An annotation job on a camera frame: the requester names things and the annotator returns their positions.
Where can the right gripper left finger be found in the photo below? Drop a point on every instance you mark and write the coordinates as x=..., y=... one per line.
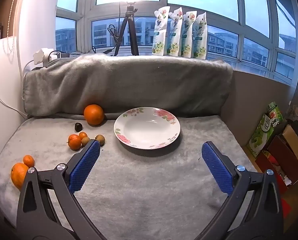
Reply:
x=36, y=215

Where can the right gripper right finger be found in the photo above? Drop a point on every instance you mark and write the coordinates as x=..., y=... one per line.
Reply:
x=253, y=207

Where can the large rough tangerine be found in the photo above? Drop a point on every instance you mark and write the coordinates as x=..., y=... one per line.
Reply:
x=18, y=173

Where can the small tangerine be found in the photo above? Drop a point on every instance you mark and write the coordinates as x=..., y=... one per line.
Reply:
x=29, y=161

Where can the medium tangerine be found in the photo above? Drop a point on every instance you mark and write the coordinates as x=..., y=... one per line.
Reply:
x=74, y=142

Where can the brown longan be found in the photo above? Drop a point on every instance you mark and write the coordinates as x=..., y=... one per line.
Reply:
x=85, y=141
x=101, y=139

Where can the small kumquat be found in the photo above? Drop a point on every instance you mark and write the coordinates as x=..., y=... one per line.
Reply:
x=83, y=135

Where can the dark cherry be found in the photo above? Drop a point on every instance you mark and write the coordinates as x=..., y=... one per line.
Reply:
x=78, y=127

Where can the large smooth orange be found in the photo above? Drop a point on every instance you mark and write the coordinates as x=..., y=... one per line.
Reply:
x=94, y=115

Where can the red cardboard box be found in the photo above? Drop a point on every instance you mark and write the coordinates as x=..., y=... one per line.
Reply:
x=282, y=161

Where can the grey seat cover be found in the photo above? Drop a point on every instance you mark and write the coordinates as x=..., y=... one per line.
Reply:
x=168, y=193

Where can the green tissue pack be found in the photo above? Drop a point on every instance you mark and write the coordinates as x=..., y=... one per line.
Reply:
x=265, y=129

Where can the grey blanket cushion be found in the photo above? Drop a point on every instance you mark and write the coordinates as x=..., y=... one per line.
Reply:
x=184, y=87

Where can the white floral plate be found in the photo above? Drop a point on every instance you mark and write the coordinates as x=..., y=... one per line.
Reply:
x=147, y=128

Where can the white power strip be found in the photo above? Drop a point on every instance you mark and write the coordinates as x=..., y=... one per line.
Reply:
x=44, y=56

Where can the refill pouch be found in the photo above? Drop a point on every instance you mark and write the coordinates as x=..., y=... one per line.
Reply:
x=188, y=21
x=175, y=32
x=160, y=29
x=200, y=28

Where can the black tripod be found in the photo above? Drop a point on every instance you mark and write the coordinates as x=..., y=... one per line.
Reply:
x=128, y=21

